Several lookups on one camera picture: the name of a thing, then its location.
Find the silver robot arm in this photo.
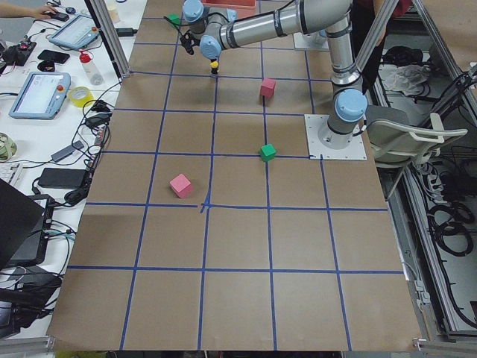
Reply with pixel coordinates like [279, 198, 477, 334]
[180, 1, 362, 95]

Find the green cube centre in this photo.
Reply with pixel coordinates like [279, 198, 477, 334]
[259, 143, 277, 163]

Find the green cube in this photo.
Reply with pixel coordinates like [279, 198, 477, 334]
[168, 13, 180, 25]
[259, 143, 277, 163]

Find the brown paper table cover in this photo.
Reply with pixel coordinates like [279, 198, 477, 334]
[48, 1, 421, 351]

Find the pink cube front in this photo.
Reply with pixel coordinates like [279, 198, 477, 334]
[169, 174, 193, 198]

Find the pink cube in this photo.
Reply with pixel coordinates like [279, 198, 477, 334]
[169, 174, 193, 198]
[259, 78, 277, 98]

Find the pink cube near centre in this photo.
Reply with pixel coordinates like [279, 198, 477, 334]
[259, 78, 277, 98]

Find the grey office chair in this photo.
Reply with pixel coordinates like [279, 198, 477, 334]
[365, 105, 468, 168]

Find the black power adapter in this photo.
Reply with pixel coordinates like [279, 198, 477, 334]
[38, 168, 86, 189]

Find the green cube far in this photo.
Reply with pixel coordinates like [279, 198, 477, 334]
[168, 13, 180, 25]

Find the yellow tape roll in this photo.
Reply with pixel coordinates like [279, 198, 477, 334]
[68, 87, 94, 108]

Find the red cap squeeze bottle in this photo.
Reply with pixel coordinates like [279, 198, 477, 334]
[79, 51, 104, 86]

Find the pink plastic bin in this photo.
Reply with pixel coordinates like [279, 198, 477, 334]
[201, 0, 256, 9]

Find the person in red hoodie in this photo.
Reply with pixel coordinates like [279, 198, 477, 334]
[350, 0, 414, 94]

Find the paper cup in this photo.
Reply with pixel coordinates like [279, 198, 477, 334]
[107, 4, 121, 23]

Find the teach pendant near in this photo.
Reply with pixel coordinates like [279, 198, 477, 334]
[9, 72, 71, 120]

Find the teach pendant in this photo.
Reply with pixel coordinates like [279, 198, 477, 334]
[48, 14, 99, 50]
[9, 72, 71, 120]

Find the black laptop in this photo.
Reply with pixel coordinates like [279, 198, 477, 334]
[1, 180, 53, 269]

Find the teach pendant far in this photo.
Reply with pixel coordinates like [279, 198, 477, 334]
[48, 14, 99, 50]

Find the black smartphone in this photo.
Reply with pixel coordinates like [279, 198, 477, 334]
[37, 49, 70, 64]

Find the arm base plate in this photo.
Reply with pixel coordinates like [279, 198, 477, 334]
[293, 31, 329, 51]
[304, 114, 367, 160]

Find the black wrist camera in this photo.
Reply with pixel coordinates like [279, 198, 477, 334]
[180, 31, 195, 55]

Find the aluminium frame post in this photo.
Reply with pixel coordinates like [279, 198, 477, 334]
[84, 0, 130, 80]

